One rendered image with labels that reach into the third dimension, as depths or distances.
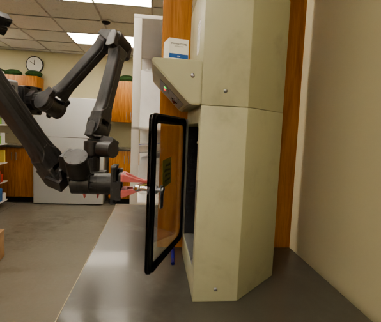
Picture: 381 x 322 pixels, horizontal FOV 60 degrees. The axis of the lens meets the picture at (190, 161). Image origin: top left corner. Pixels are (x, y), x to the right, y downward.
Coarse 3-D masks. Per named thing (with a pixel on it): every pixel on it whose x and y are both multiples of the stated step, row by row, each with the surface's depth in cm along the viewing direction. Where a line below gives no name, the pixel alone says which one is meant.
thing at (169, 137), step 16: (160, 128) 82; (176, 128) 96; (160, 144) 83; (176, 144) 97; (160, 160) 84; (176, 160) 98; (160, 176) 85; (176, 176) 99; (176, 192) 100; (176, 208) 102; (160, 224) 87; (176, 224) 103; (160, 240) 88; (144, 272) 80
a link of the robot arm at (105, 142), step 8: (88, 128) 116; (88, 136) 117; (96, 136) 115; (104, 136) 115; (96, 144) 114; (104, 144) 112; (112, 144) 113; (96, 152) 113; (104, 152) 112; (112, 152) 113
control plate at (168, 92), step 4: (160, 80) 85; (160, 84) 91; (164, 84) 84; (160, 88) 99; (164, 88) 91; (168, 88) 84; (164, 92) 98; (168, 92) 90; (172, 92) 83; (168, 96) 99; (172, 96) 91; (176, 100) 89; (176, 104) 96; (180, 104) 89
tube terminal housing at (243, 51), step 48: (240, 0) 73; (288, 0) 87; (192, 48) 97; (240, 48) 74; (240, 96) 75; (240, 144) 77; (240, 192) 78; (240, 240) 79; (192, 288) 79; (240, 288) 81
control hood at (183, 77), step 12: (156, 60) 73; (168, 60) 73; (180, 60) 73; (192, 60) 74; (156, 72) 80; (168, 72) 73; (180, 72) 74; (192, 72) 74; (156, 84) 102; (168, 84) 79; (180, 84) 74; (192, 84) 74; (180, 96) 78; (192, 96) 74; (180, 108) 97; (192, 108) 87
